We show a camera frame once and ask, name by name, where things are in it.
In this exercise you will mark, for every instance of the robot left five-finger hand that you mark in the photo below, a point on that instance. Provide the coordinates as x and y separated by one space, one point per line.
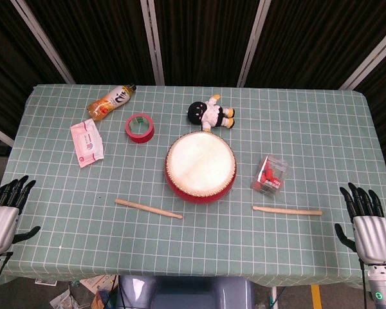
0 225

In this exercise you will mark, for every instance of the robot right five-finger hand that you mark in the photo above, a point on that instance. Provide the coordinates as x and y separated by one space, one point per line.
373 235

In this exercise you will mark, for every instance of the wooden drumstick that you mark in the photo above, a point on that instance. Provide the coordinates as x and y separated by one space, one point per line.
286 210
148 208

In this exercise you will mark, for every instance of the green checked tablecloth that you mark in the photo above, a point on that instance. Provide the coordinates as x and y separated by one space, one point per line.
115 244

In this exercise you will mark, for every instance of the red drum white skin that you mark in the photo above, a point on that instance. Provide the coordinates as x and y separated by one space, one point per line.
199 164

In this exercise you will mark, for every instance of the papers and clutter pile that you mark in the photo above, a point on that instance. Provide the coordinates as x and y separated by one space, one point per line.
83 289

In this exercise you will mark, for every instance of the clear box red caps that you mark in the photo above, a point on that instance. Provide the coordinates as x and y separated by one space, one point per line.
270 177

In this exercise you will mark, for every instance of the pink wet wipes pack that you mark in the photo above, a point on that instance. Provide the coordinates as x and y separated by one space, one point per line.
87 143

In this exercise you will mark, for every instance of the orange juice bottle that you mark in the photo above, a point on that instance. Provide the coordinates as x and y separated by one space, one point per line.
107 103

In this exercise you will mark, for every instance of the red tape roll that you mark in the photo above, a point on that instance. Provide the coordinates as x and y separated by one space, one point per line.
144 136

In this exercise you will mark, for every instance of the blue-grey robot torso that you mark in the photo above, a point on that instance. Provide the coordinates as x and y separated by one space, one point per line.
186 293

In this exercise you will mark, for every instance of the black-headed plush doll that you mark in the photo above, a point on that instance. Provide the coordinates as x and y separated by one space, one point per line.
212 112

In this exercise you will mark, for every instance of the white partition frame post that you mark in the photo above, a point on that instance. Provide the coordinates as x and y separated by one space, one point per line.
254 42
152 42
370 58
42 38

